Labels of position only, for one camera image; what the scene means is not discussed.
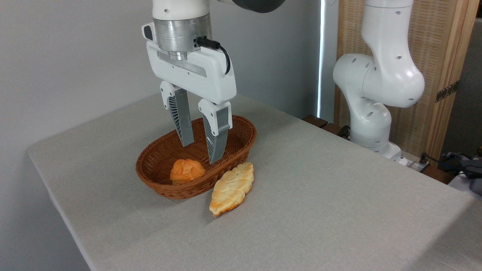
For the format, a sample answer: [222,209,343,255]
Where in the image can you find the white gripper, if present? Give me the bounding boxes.
[146,41,237,164]

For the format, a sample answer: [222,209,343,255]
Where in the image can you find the long leaf-shaped pale bread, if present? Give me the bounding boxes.
[209,162,255,216]

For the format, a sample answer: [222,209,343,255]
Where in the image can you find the round orange bread bun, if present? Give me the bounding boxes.
[170,158,206,185]

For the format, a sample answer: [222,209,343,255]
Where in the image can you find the brown wicker oval basket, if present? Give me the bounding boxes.
[136,115,257,199]

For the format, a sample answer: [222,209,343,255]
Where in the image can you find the grey linen tablecloth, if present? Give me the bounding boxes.
[27,93,482,271]

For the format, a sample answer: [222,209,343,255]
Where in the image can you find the metal screen hinge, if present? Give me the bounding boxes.
[436,81,459,103]

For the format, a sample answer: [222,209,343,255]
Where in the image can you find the wooden rattan folding screen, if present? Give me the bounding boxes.
[334,0,480,160]

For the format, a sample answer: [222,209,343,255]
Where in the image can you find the blue-grey bundle of items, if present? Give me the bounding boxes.
[442,151,482,196]

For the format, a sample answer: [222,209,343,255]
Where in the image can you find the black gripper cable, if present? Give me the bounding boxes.
[196,36,231,75]

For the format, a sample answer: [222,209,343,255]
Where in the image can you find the black power cable with plug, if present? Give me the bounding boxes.
[419,152,471,174]

